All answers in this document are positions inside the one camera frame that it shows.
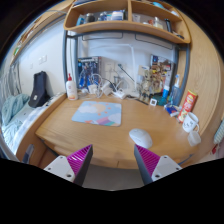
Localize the wooden wall shelf unit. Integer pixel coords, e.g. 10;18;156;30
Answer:
63;0;192;45

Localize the pastel cloud print mouse pad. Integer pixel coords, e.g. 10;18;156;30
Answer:
71;101;123;127

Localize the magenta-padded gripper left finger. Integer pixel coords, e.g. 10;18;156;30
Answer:
43;144;94;187

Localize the colourful model kit box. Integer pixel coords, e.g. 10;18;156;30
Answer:
149;54;174;96

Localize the red chips can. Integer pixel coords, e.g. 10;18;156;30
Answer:
176;89;199;124

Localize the white mug with face print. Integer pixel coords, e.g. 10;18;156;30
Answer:
182;112;201;134

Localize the teal blanket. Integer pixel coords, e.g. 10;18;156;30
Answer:
0;93;30;127

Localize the blue tube with white cap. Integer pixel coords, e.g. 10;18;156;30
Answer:
162;84;171;101

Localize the clear plastic cup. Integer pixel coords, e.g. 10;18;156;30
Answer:
187;130;202;147

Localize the white bottle with red cap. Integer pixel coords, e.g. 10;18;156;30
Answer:
65;73;79;101

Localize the blue robot model kit box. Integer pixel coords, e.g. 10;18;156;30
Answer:
77;56;102;90

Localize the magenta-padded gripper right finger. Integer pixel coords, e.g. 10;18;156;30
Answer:
133;144;183;186

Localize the white computer mouse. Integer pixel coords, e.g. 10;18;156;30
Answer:
128;128;154;150

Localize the teal round tin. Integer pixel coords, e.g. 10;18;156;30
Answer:
156;96;168;107

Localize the white power strip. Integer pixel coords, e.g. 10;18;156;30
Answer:
111;88;128;100

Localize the black bag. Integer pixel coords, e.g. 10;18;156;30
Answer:
28;70;50;109

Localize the blue snack packet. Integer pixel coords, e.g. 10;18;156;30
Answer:
165;103;181;117

